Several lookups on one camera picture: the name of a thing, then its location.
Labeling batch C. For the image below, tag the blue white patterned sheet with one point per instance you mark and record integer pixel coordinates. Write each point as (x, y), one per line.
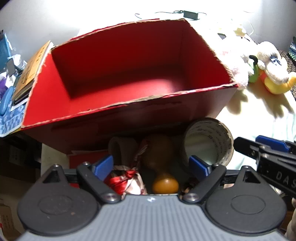
(11, 122)

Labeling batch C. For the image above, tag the small white roll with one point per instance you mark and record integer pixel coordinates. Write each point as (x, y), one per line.
(118, 146)

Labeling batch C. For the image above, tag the green plastic toy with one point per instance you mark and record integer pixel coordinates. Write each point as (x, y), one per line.
(254, 74)

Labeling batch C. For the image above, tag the yellow book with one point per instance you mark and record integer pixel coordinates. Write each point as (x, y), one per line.
(30, 69)

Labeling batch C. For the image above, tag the pale pink plush toy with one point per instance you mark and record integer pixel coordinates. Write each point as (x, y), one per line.
(238, 69)

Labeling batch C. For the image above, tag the white plush with blue bow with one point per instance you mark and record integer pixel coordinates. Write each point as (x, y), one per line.
(270, 58)

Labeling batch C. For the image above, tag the crumpled clear plastic bag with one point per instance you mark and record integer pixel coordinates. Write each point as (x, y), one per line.
(17, 60)

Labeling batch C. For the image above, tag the red patterned cloth bundle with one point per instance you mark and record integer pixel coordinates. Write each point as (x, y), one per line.
(124, 178)

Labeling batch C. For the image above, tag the red cardboard box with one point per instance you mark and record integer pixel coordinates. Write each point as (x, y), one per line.
(115, 58)

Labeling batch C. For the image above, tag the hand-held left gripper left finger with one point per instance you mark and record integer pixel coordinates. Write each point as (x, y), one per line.
(104, 165)

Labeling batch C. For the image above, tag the grey power adapter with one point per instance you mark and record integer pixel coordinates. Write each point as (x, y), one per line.
(190, 14)

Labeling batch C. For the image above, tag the blue glasses case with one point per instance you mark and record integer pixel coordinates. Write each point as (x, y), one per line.
(5, 102)

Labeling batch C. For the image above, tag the yellow orange plush toy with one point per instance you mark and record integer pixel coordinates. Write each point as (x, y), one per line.
(277, 87)

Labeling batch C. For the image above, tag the blue plastic package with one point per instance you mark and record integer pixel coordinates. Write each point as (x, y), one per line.
(4, 51)

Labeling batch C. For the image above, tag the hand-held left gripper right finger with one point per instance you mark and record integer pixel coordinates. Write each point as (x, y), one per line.
(199, 168)

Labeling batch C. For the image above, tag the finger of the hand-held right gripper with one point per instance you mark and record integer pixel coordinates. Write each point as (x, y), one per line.
(271, 142)
(245, 144)

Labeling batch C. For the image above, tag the large printed tape roll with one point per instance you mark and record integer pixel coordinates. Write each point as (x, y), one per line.
(222, 139)

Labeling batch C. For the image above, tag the brown labelled carton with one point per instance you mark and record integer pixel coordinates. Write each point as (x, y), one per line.
(7, 216)

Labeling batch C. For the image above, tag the small black rectangular device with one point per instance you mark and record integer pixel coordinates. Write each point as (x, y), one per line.
(10, 67)

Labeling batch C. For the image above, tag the orange wooden gourd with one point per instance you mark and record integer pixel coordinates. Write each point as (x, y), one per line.
(165, 185)

